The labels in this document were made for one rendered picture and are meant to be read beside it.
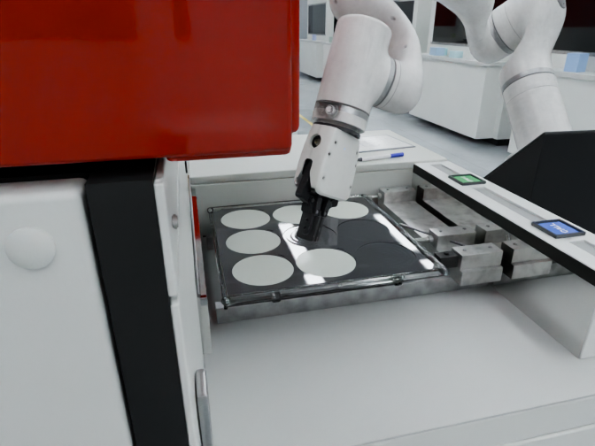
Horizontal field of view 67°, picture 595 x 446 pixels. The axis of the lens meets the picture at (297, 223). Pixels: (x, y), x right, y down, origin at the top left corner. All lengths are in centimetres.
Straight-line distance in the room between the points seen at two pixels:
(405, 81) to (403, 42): 8
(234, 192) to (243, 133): 87
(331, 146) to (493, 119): 501
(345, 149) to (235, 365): 35
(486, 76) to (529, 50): 420
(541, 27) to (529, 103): 18
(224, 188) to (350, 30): 47
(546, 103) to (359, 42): 62
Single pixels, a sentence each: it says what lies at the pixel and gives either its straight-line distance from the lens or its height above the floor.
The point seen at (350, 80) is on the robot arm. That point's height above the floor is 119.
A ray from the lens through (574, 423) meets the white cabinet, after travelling 77.
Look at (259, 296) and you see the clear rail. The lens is 68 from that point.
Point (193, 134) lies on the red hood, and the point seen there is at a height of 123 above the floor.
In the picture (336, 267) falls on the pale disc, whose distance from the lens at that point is 75.
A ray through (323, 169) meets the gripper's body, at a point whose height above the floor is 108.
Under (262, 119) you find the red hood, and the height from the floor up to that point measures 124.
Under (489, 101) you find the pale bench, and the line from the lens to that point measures 554.
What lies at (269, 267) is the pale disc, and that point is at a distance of 75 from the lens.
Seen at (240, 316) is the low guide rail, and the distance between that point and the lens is 76.
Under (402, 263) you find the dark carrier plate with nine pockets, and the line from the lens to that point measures 78.
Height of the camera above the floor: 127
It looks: 24 degrees down
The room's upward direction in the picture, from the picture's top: straight up
